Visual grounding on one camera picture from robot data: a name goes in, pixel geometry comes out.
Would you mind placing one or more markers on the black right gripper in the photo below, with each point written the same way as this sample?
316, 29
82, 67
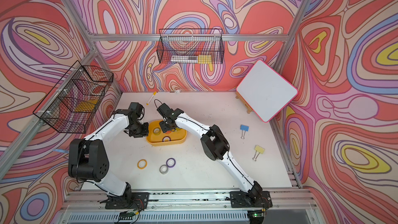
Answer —
164, 128

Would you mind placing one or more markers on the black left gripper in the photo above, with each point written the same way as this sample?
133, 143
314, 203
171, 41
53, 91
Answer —
145, 132

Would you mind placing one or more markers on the purple tape roll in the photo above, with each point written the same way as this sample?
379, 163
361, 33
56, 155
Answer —
166, 139
171, 162

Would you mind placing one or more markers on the yellow plastic storage box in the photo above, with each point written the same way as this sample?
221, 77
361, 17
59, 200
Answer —
177, 137

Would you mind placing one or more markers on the orange tape roll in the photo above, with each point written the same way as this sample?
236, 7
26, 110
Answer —
142, 164

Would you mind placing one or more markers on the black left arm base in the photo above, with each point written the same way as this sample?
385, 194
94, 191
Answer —
136, 200

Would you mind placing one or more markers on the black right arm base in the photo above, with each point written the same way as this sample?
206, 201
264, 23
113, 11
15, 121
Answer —
240, 199

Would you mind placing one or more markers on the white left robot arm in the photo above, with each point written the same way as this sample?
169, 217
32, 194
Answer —
88, 160

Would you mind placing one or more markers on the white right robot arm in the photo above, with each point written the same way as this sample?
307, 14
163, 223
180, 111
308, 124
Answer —
216, 148

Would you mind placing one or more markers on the grey clear tape roll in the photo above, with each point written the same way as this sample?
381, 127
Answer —
164, 169

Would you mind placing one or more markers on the yellow capped white marker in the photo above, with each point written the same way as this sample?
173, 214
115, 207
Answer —
151, 98

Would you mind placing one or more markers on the yellow block in basket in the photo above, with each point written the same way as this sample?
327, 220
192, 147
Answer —
86, 106

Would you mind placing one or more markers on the yellow item in back basket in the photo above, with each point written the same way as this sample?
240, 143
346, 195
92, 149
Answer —
204, 59

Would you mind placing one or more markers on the blue binder clip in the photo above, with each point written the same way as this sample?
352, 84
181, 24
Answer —
244, 129

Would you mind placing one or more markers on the blue cloth bundle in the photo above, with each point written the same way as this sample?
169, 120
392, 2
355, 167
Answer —
61, 151

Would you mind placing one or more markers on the yellow sticky note pad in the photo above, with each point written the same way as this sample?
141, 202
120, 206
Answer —
259, 149

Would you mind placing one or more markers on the white board pink edge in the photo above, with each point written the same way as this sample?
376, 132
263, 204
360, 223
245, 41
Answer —
265, 91

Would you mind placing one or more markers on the black wire basket left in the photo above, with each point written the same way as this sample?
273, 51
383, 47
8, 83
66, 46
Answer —
79, 83

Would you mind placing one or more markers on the black wire basket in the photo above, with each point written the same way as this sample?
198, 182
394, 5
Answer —
177, 45
79, 83

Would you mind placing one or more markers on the black wire basket back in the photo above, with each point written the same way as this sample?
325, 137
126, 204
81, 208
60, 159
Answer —
177, 45

